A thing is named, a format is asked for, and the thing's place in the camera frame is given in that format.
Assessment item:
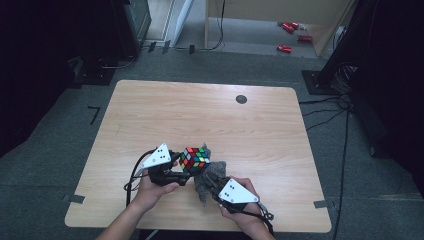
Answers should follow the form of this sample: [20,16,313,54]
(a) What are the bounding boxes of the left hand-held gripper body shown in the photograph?
[139,143,191,187]

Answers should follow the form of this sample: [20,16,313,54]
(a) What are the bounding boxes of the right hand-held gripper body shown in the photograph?
[213,178,260,214]

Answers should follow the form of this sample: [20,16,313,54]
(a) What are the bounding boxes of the grey fluffy cloth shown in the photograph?
[193,143,228,206]

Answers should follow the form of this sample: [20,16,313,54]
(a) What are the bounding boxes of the multicoloured puzzle cube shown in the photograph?
[178,146,212,175]

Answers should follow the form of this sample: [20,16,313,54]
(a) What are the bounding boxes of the person's right hand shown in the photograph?
[219,202,268,234]

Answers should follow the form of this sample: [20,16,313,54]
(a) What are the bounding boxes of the person's left hand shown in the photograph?
[131,173,181,214]

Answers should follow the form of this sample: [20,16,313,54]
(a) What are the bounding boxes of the pale slanted panel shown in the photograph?
[166,0,194,48]

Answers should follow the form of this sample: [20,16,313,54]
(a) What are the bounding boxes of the dark glass cabinet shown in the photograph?
[113,0,153,58]

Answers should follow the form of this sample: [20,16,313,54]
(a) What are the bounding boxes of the black stand with base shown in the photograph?
[301,0,378,96]

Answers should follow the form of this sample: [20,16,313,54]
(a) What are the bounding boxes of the dark curtain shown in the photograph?
[349,0,424,198]
[0,0,116,158]

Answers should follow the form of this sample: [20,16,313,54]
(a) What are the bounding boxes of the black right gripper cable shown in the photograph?
[229,203,276,236]

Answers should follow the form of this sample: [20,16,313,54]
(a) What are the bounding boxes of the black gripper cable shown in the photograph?
[124,149,158,208]
[229,203,276,236]

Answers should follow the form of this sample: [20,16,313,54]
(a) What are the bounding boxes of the grey wire bundle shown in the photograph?
[123,169,149,193]

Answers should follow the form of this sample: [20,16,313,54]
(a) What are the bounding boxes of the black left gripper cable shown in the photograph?
[124,149,158,208]

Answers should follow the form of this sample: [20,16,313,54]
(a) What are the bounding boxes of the black looped floor cable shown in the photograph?
[98,54,138,70]

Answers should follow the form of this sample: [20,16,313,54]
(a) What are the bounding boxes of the black floor base plate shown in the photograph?
[71,56,116,86]

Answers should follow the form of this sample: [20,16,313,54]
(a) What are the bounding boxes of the long black floor cable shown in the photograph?
[332,109,351,240]

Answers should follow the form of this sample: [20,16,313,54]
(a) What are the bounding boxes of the hanging black cable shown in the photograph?
[199,0,226,51]

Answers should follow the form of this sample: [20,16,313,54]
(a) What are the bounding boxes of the tangled cable bundle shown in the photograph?
[331,63,359,98]

